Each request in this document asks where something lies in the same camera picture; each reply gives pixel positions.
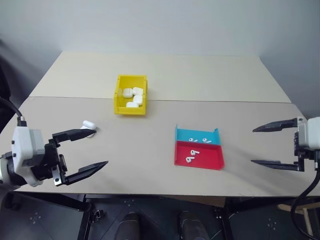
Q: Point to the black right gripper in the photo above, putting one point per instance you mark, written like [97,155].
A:
[302,150]

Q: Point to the red plastic tray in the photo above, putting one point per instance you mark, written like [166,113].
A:
[210,157]

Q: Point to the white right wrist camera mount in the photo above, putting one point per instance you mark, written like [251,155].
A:
[311,132]

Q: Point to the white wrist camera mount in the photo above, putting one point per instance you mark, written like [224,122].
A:
[311,132]
[21,147]

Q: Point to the dark rounded shape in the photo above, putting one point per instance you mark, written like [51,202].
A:
[192,225]
[131,225]

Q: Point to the yellow plastic bin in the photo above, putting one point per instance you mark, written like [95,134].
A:
[130,112]

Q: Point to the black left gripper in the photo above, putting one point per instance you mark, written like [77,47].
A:
[50,165]

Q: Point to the light wooden frame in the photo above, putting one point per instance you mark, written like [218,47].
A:
[308,222]

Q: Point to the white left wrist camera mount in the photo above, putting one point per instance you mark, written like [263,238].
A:
[21,147]

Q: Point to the blue plastic tray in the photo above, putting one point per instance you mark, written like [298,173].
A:
[182,135]

